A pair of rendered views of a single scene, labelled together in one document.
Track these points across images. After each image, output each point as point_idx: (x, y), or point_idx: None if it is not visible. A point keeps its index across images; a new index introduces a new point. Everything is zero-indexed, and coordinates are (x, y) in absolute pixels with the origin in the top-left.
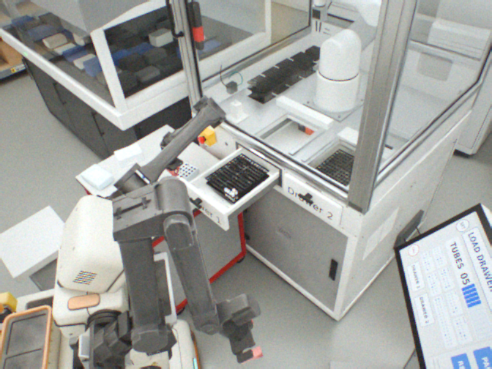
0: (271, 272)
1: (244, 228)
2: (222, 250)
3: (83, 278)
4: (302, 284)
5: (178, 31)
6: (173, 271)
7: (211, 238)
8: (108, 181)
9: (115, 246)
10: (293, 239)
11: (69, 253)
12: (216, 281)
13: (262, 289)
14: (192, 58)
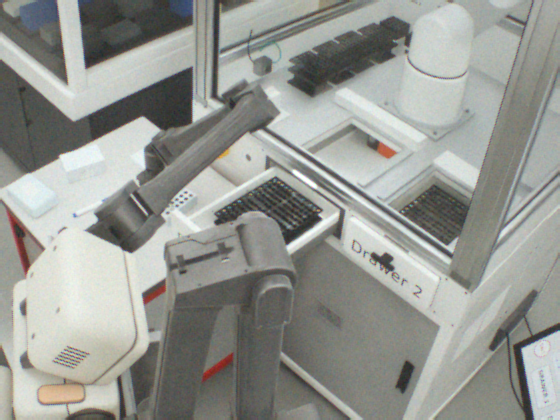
0: (293, 378)
1: None
2: (218, 337)
3: (68, 358)
4: (345, 398)
5: None
6: None
7: None
8: (49, 204)
9: (117, 313)
10: (344, 326)
11: (50, 317)
12: (201, 385)
13: (278, 403)
14: (212, 16)
